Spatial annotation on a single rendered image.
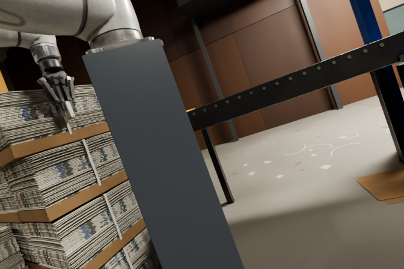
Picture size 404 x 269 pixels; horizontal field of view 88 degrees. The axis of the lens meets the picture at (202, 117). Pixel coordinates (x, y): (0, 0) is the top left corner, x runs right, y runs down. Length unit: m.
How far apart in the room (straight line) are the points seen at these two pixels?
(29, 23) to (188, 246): 0.64
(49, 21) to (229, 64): 3.89
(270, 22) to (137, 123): 4.06
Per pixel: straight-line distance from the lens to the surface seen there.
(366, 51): 1.22
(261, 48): 4.34
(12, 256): 1.30
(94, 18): 0.65
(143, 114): 0.56
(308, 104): 4.38
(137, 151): 0.56
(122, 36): 0.64
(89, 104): 1.06
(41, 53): 1.02
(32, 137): 0.94
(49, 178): 0.90
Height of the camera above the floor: 0.77
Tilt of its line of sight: 1 degrees down
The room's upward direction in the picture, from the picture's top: 20 degrees counter-clockwise
